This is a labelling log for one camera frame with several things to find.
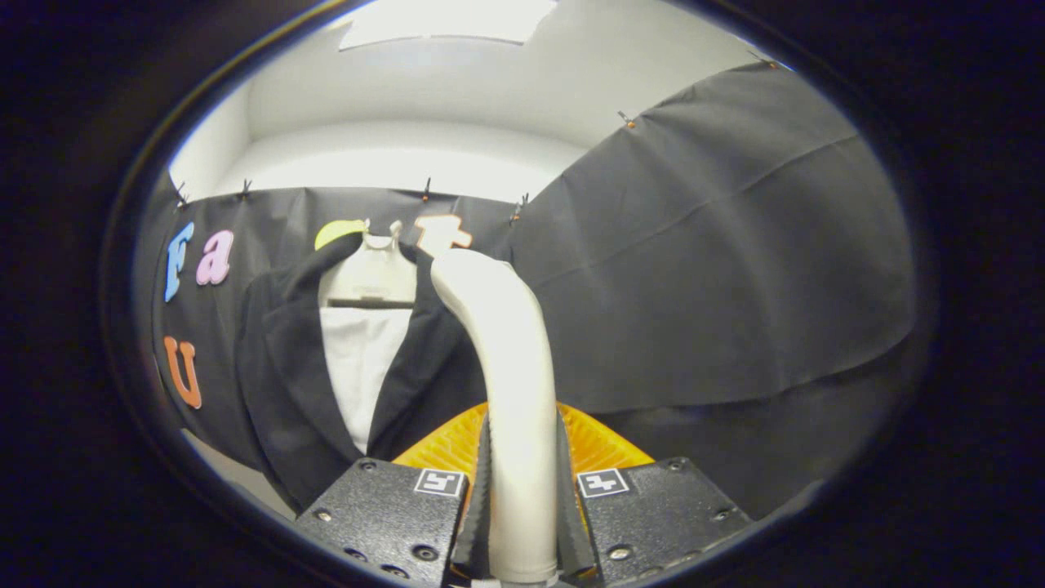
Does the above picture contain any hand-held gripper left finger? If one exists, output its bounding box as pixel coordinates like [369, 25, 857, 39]
[292, 403, 496, 588]

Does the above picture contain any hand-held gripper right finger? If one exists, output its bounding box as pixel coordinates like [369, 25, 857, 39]
[557, 403, 754, 588]

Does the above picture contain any white shirt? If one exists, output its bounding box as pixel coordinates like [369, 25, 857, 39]
[318, 306, 414, 455]

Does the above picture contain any black jacket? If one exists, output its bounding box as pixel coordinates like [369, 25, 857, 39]
[235, 233, 491, 515]

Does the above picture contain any white garment steamer head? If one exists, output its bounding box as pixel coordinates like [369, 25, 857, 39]
[430, 249, 561, 586]

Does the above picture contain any grey cabinet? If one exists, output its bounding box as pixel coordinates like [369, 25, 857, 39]
[181, 431, 299, 520]

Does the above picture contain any white mannequin stand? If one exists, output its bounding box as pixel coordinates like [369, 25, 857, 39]
[318, 219, 419, 310]

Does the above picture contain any black backdrop cloth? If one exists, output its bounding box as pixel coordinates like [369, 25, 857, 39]
[135, 61, 915, 523]

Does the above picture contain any row of small backdrop clips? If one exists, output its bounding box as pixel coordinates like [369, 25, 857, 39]
[173, 53, 776, 225]

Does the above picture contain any rectangular ceiling light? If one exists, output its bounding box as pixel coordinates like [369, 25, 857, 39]
[337, 0, 558, 51]

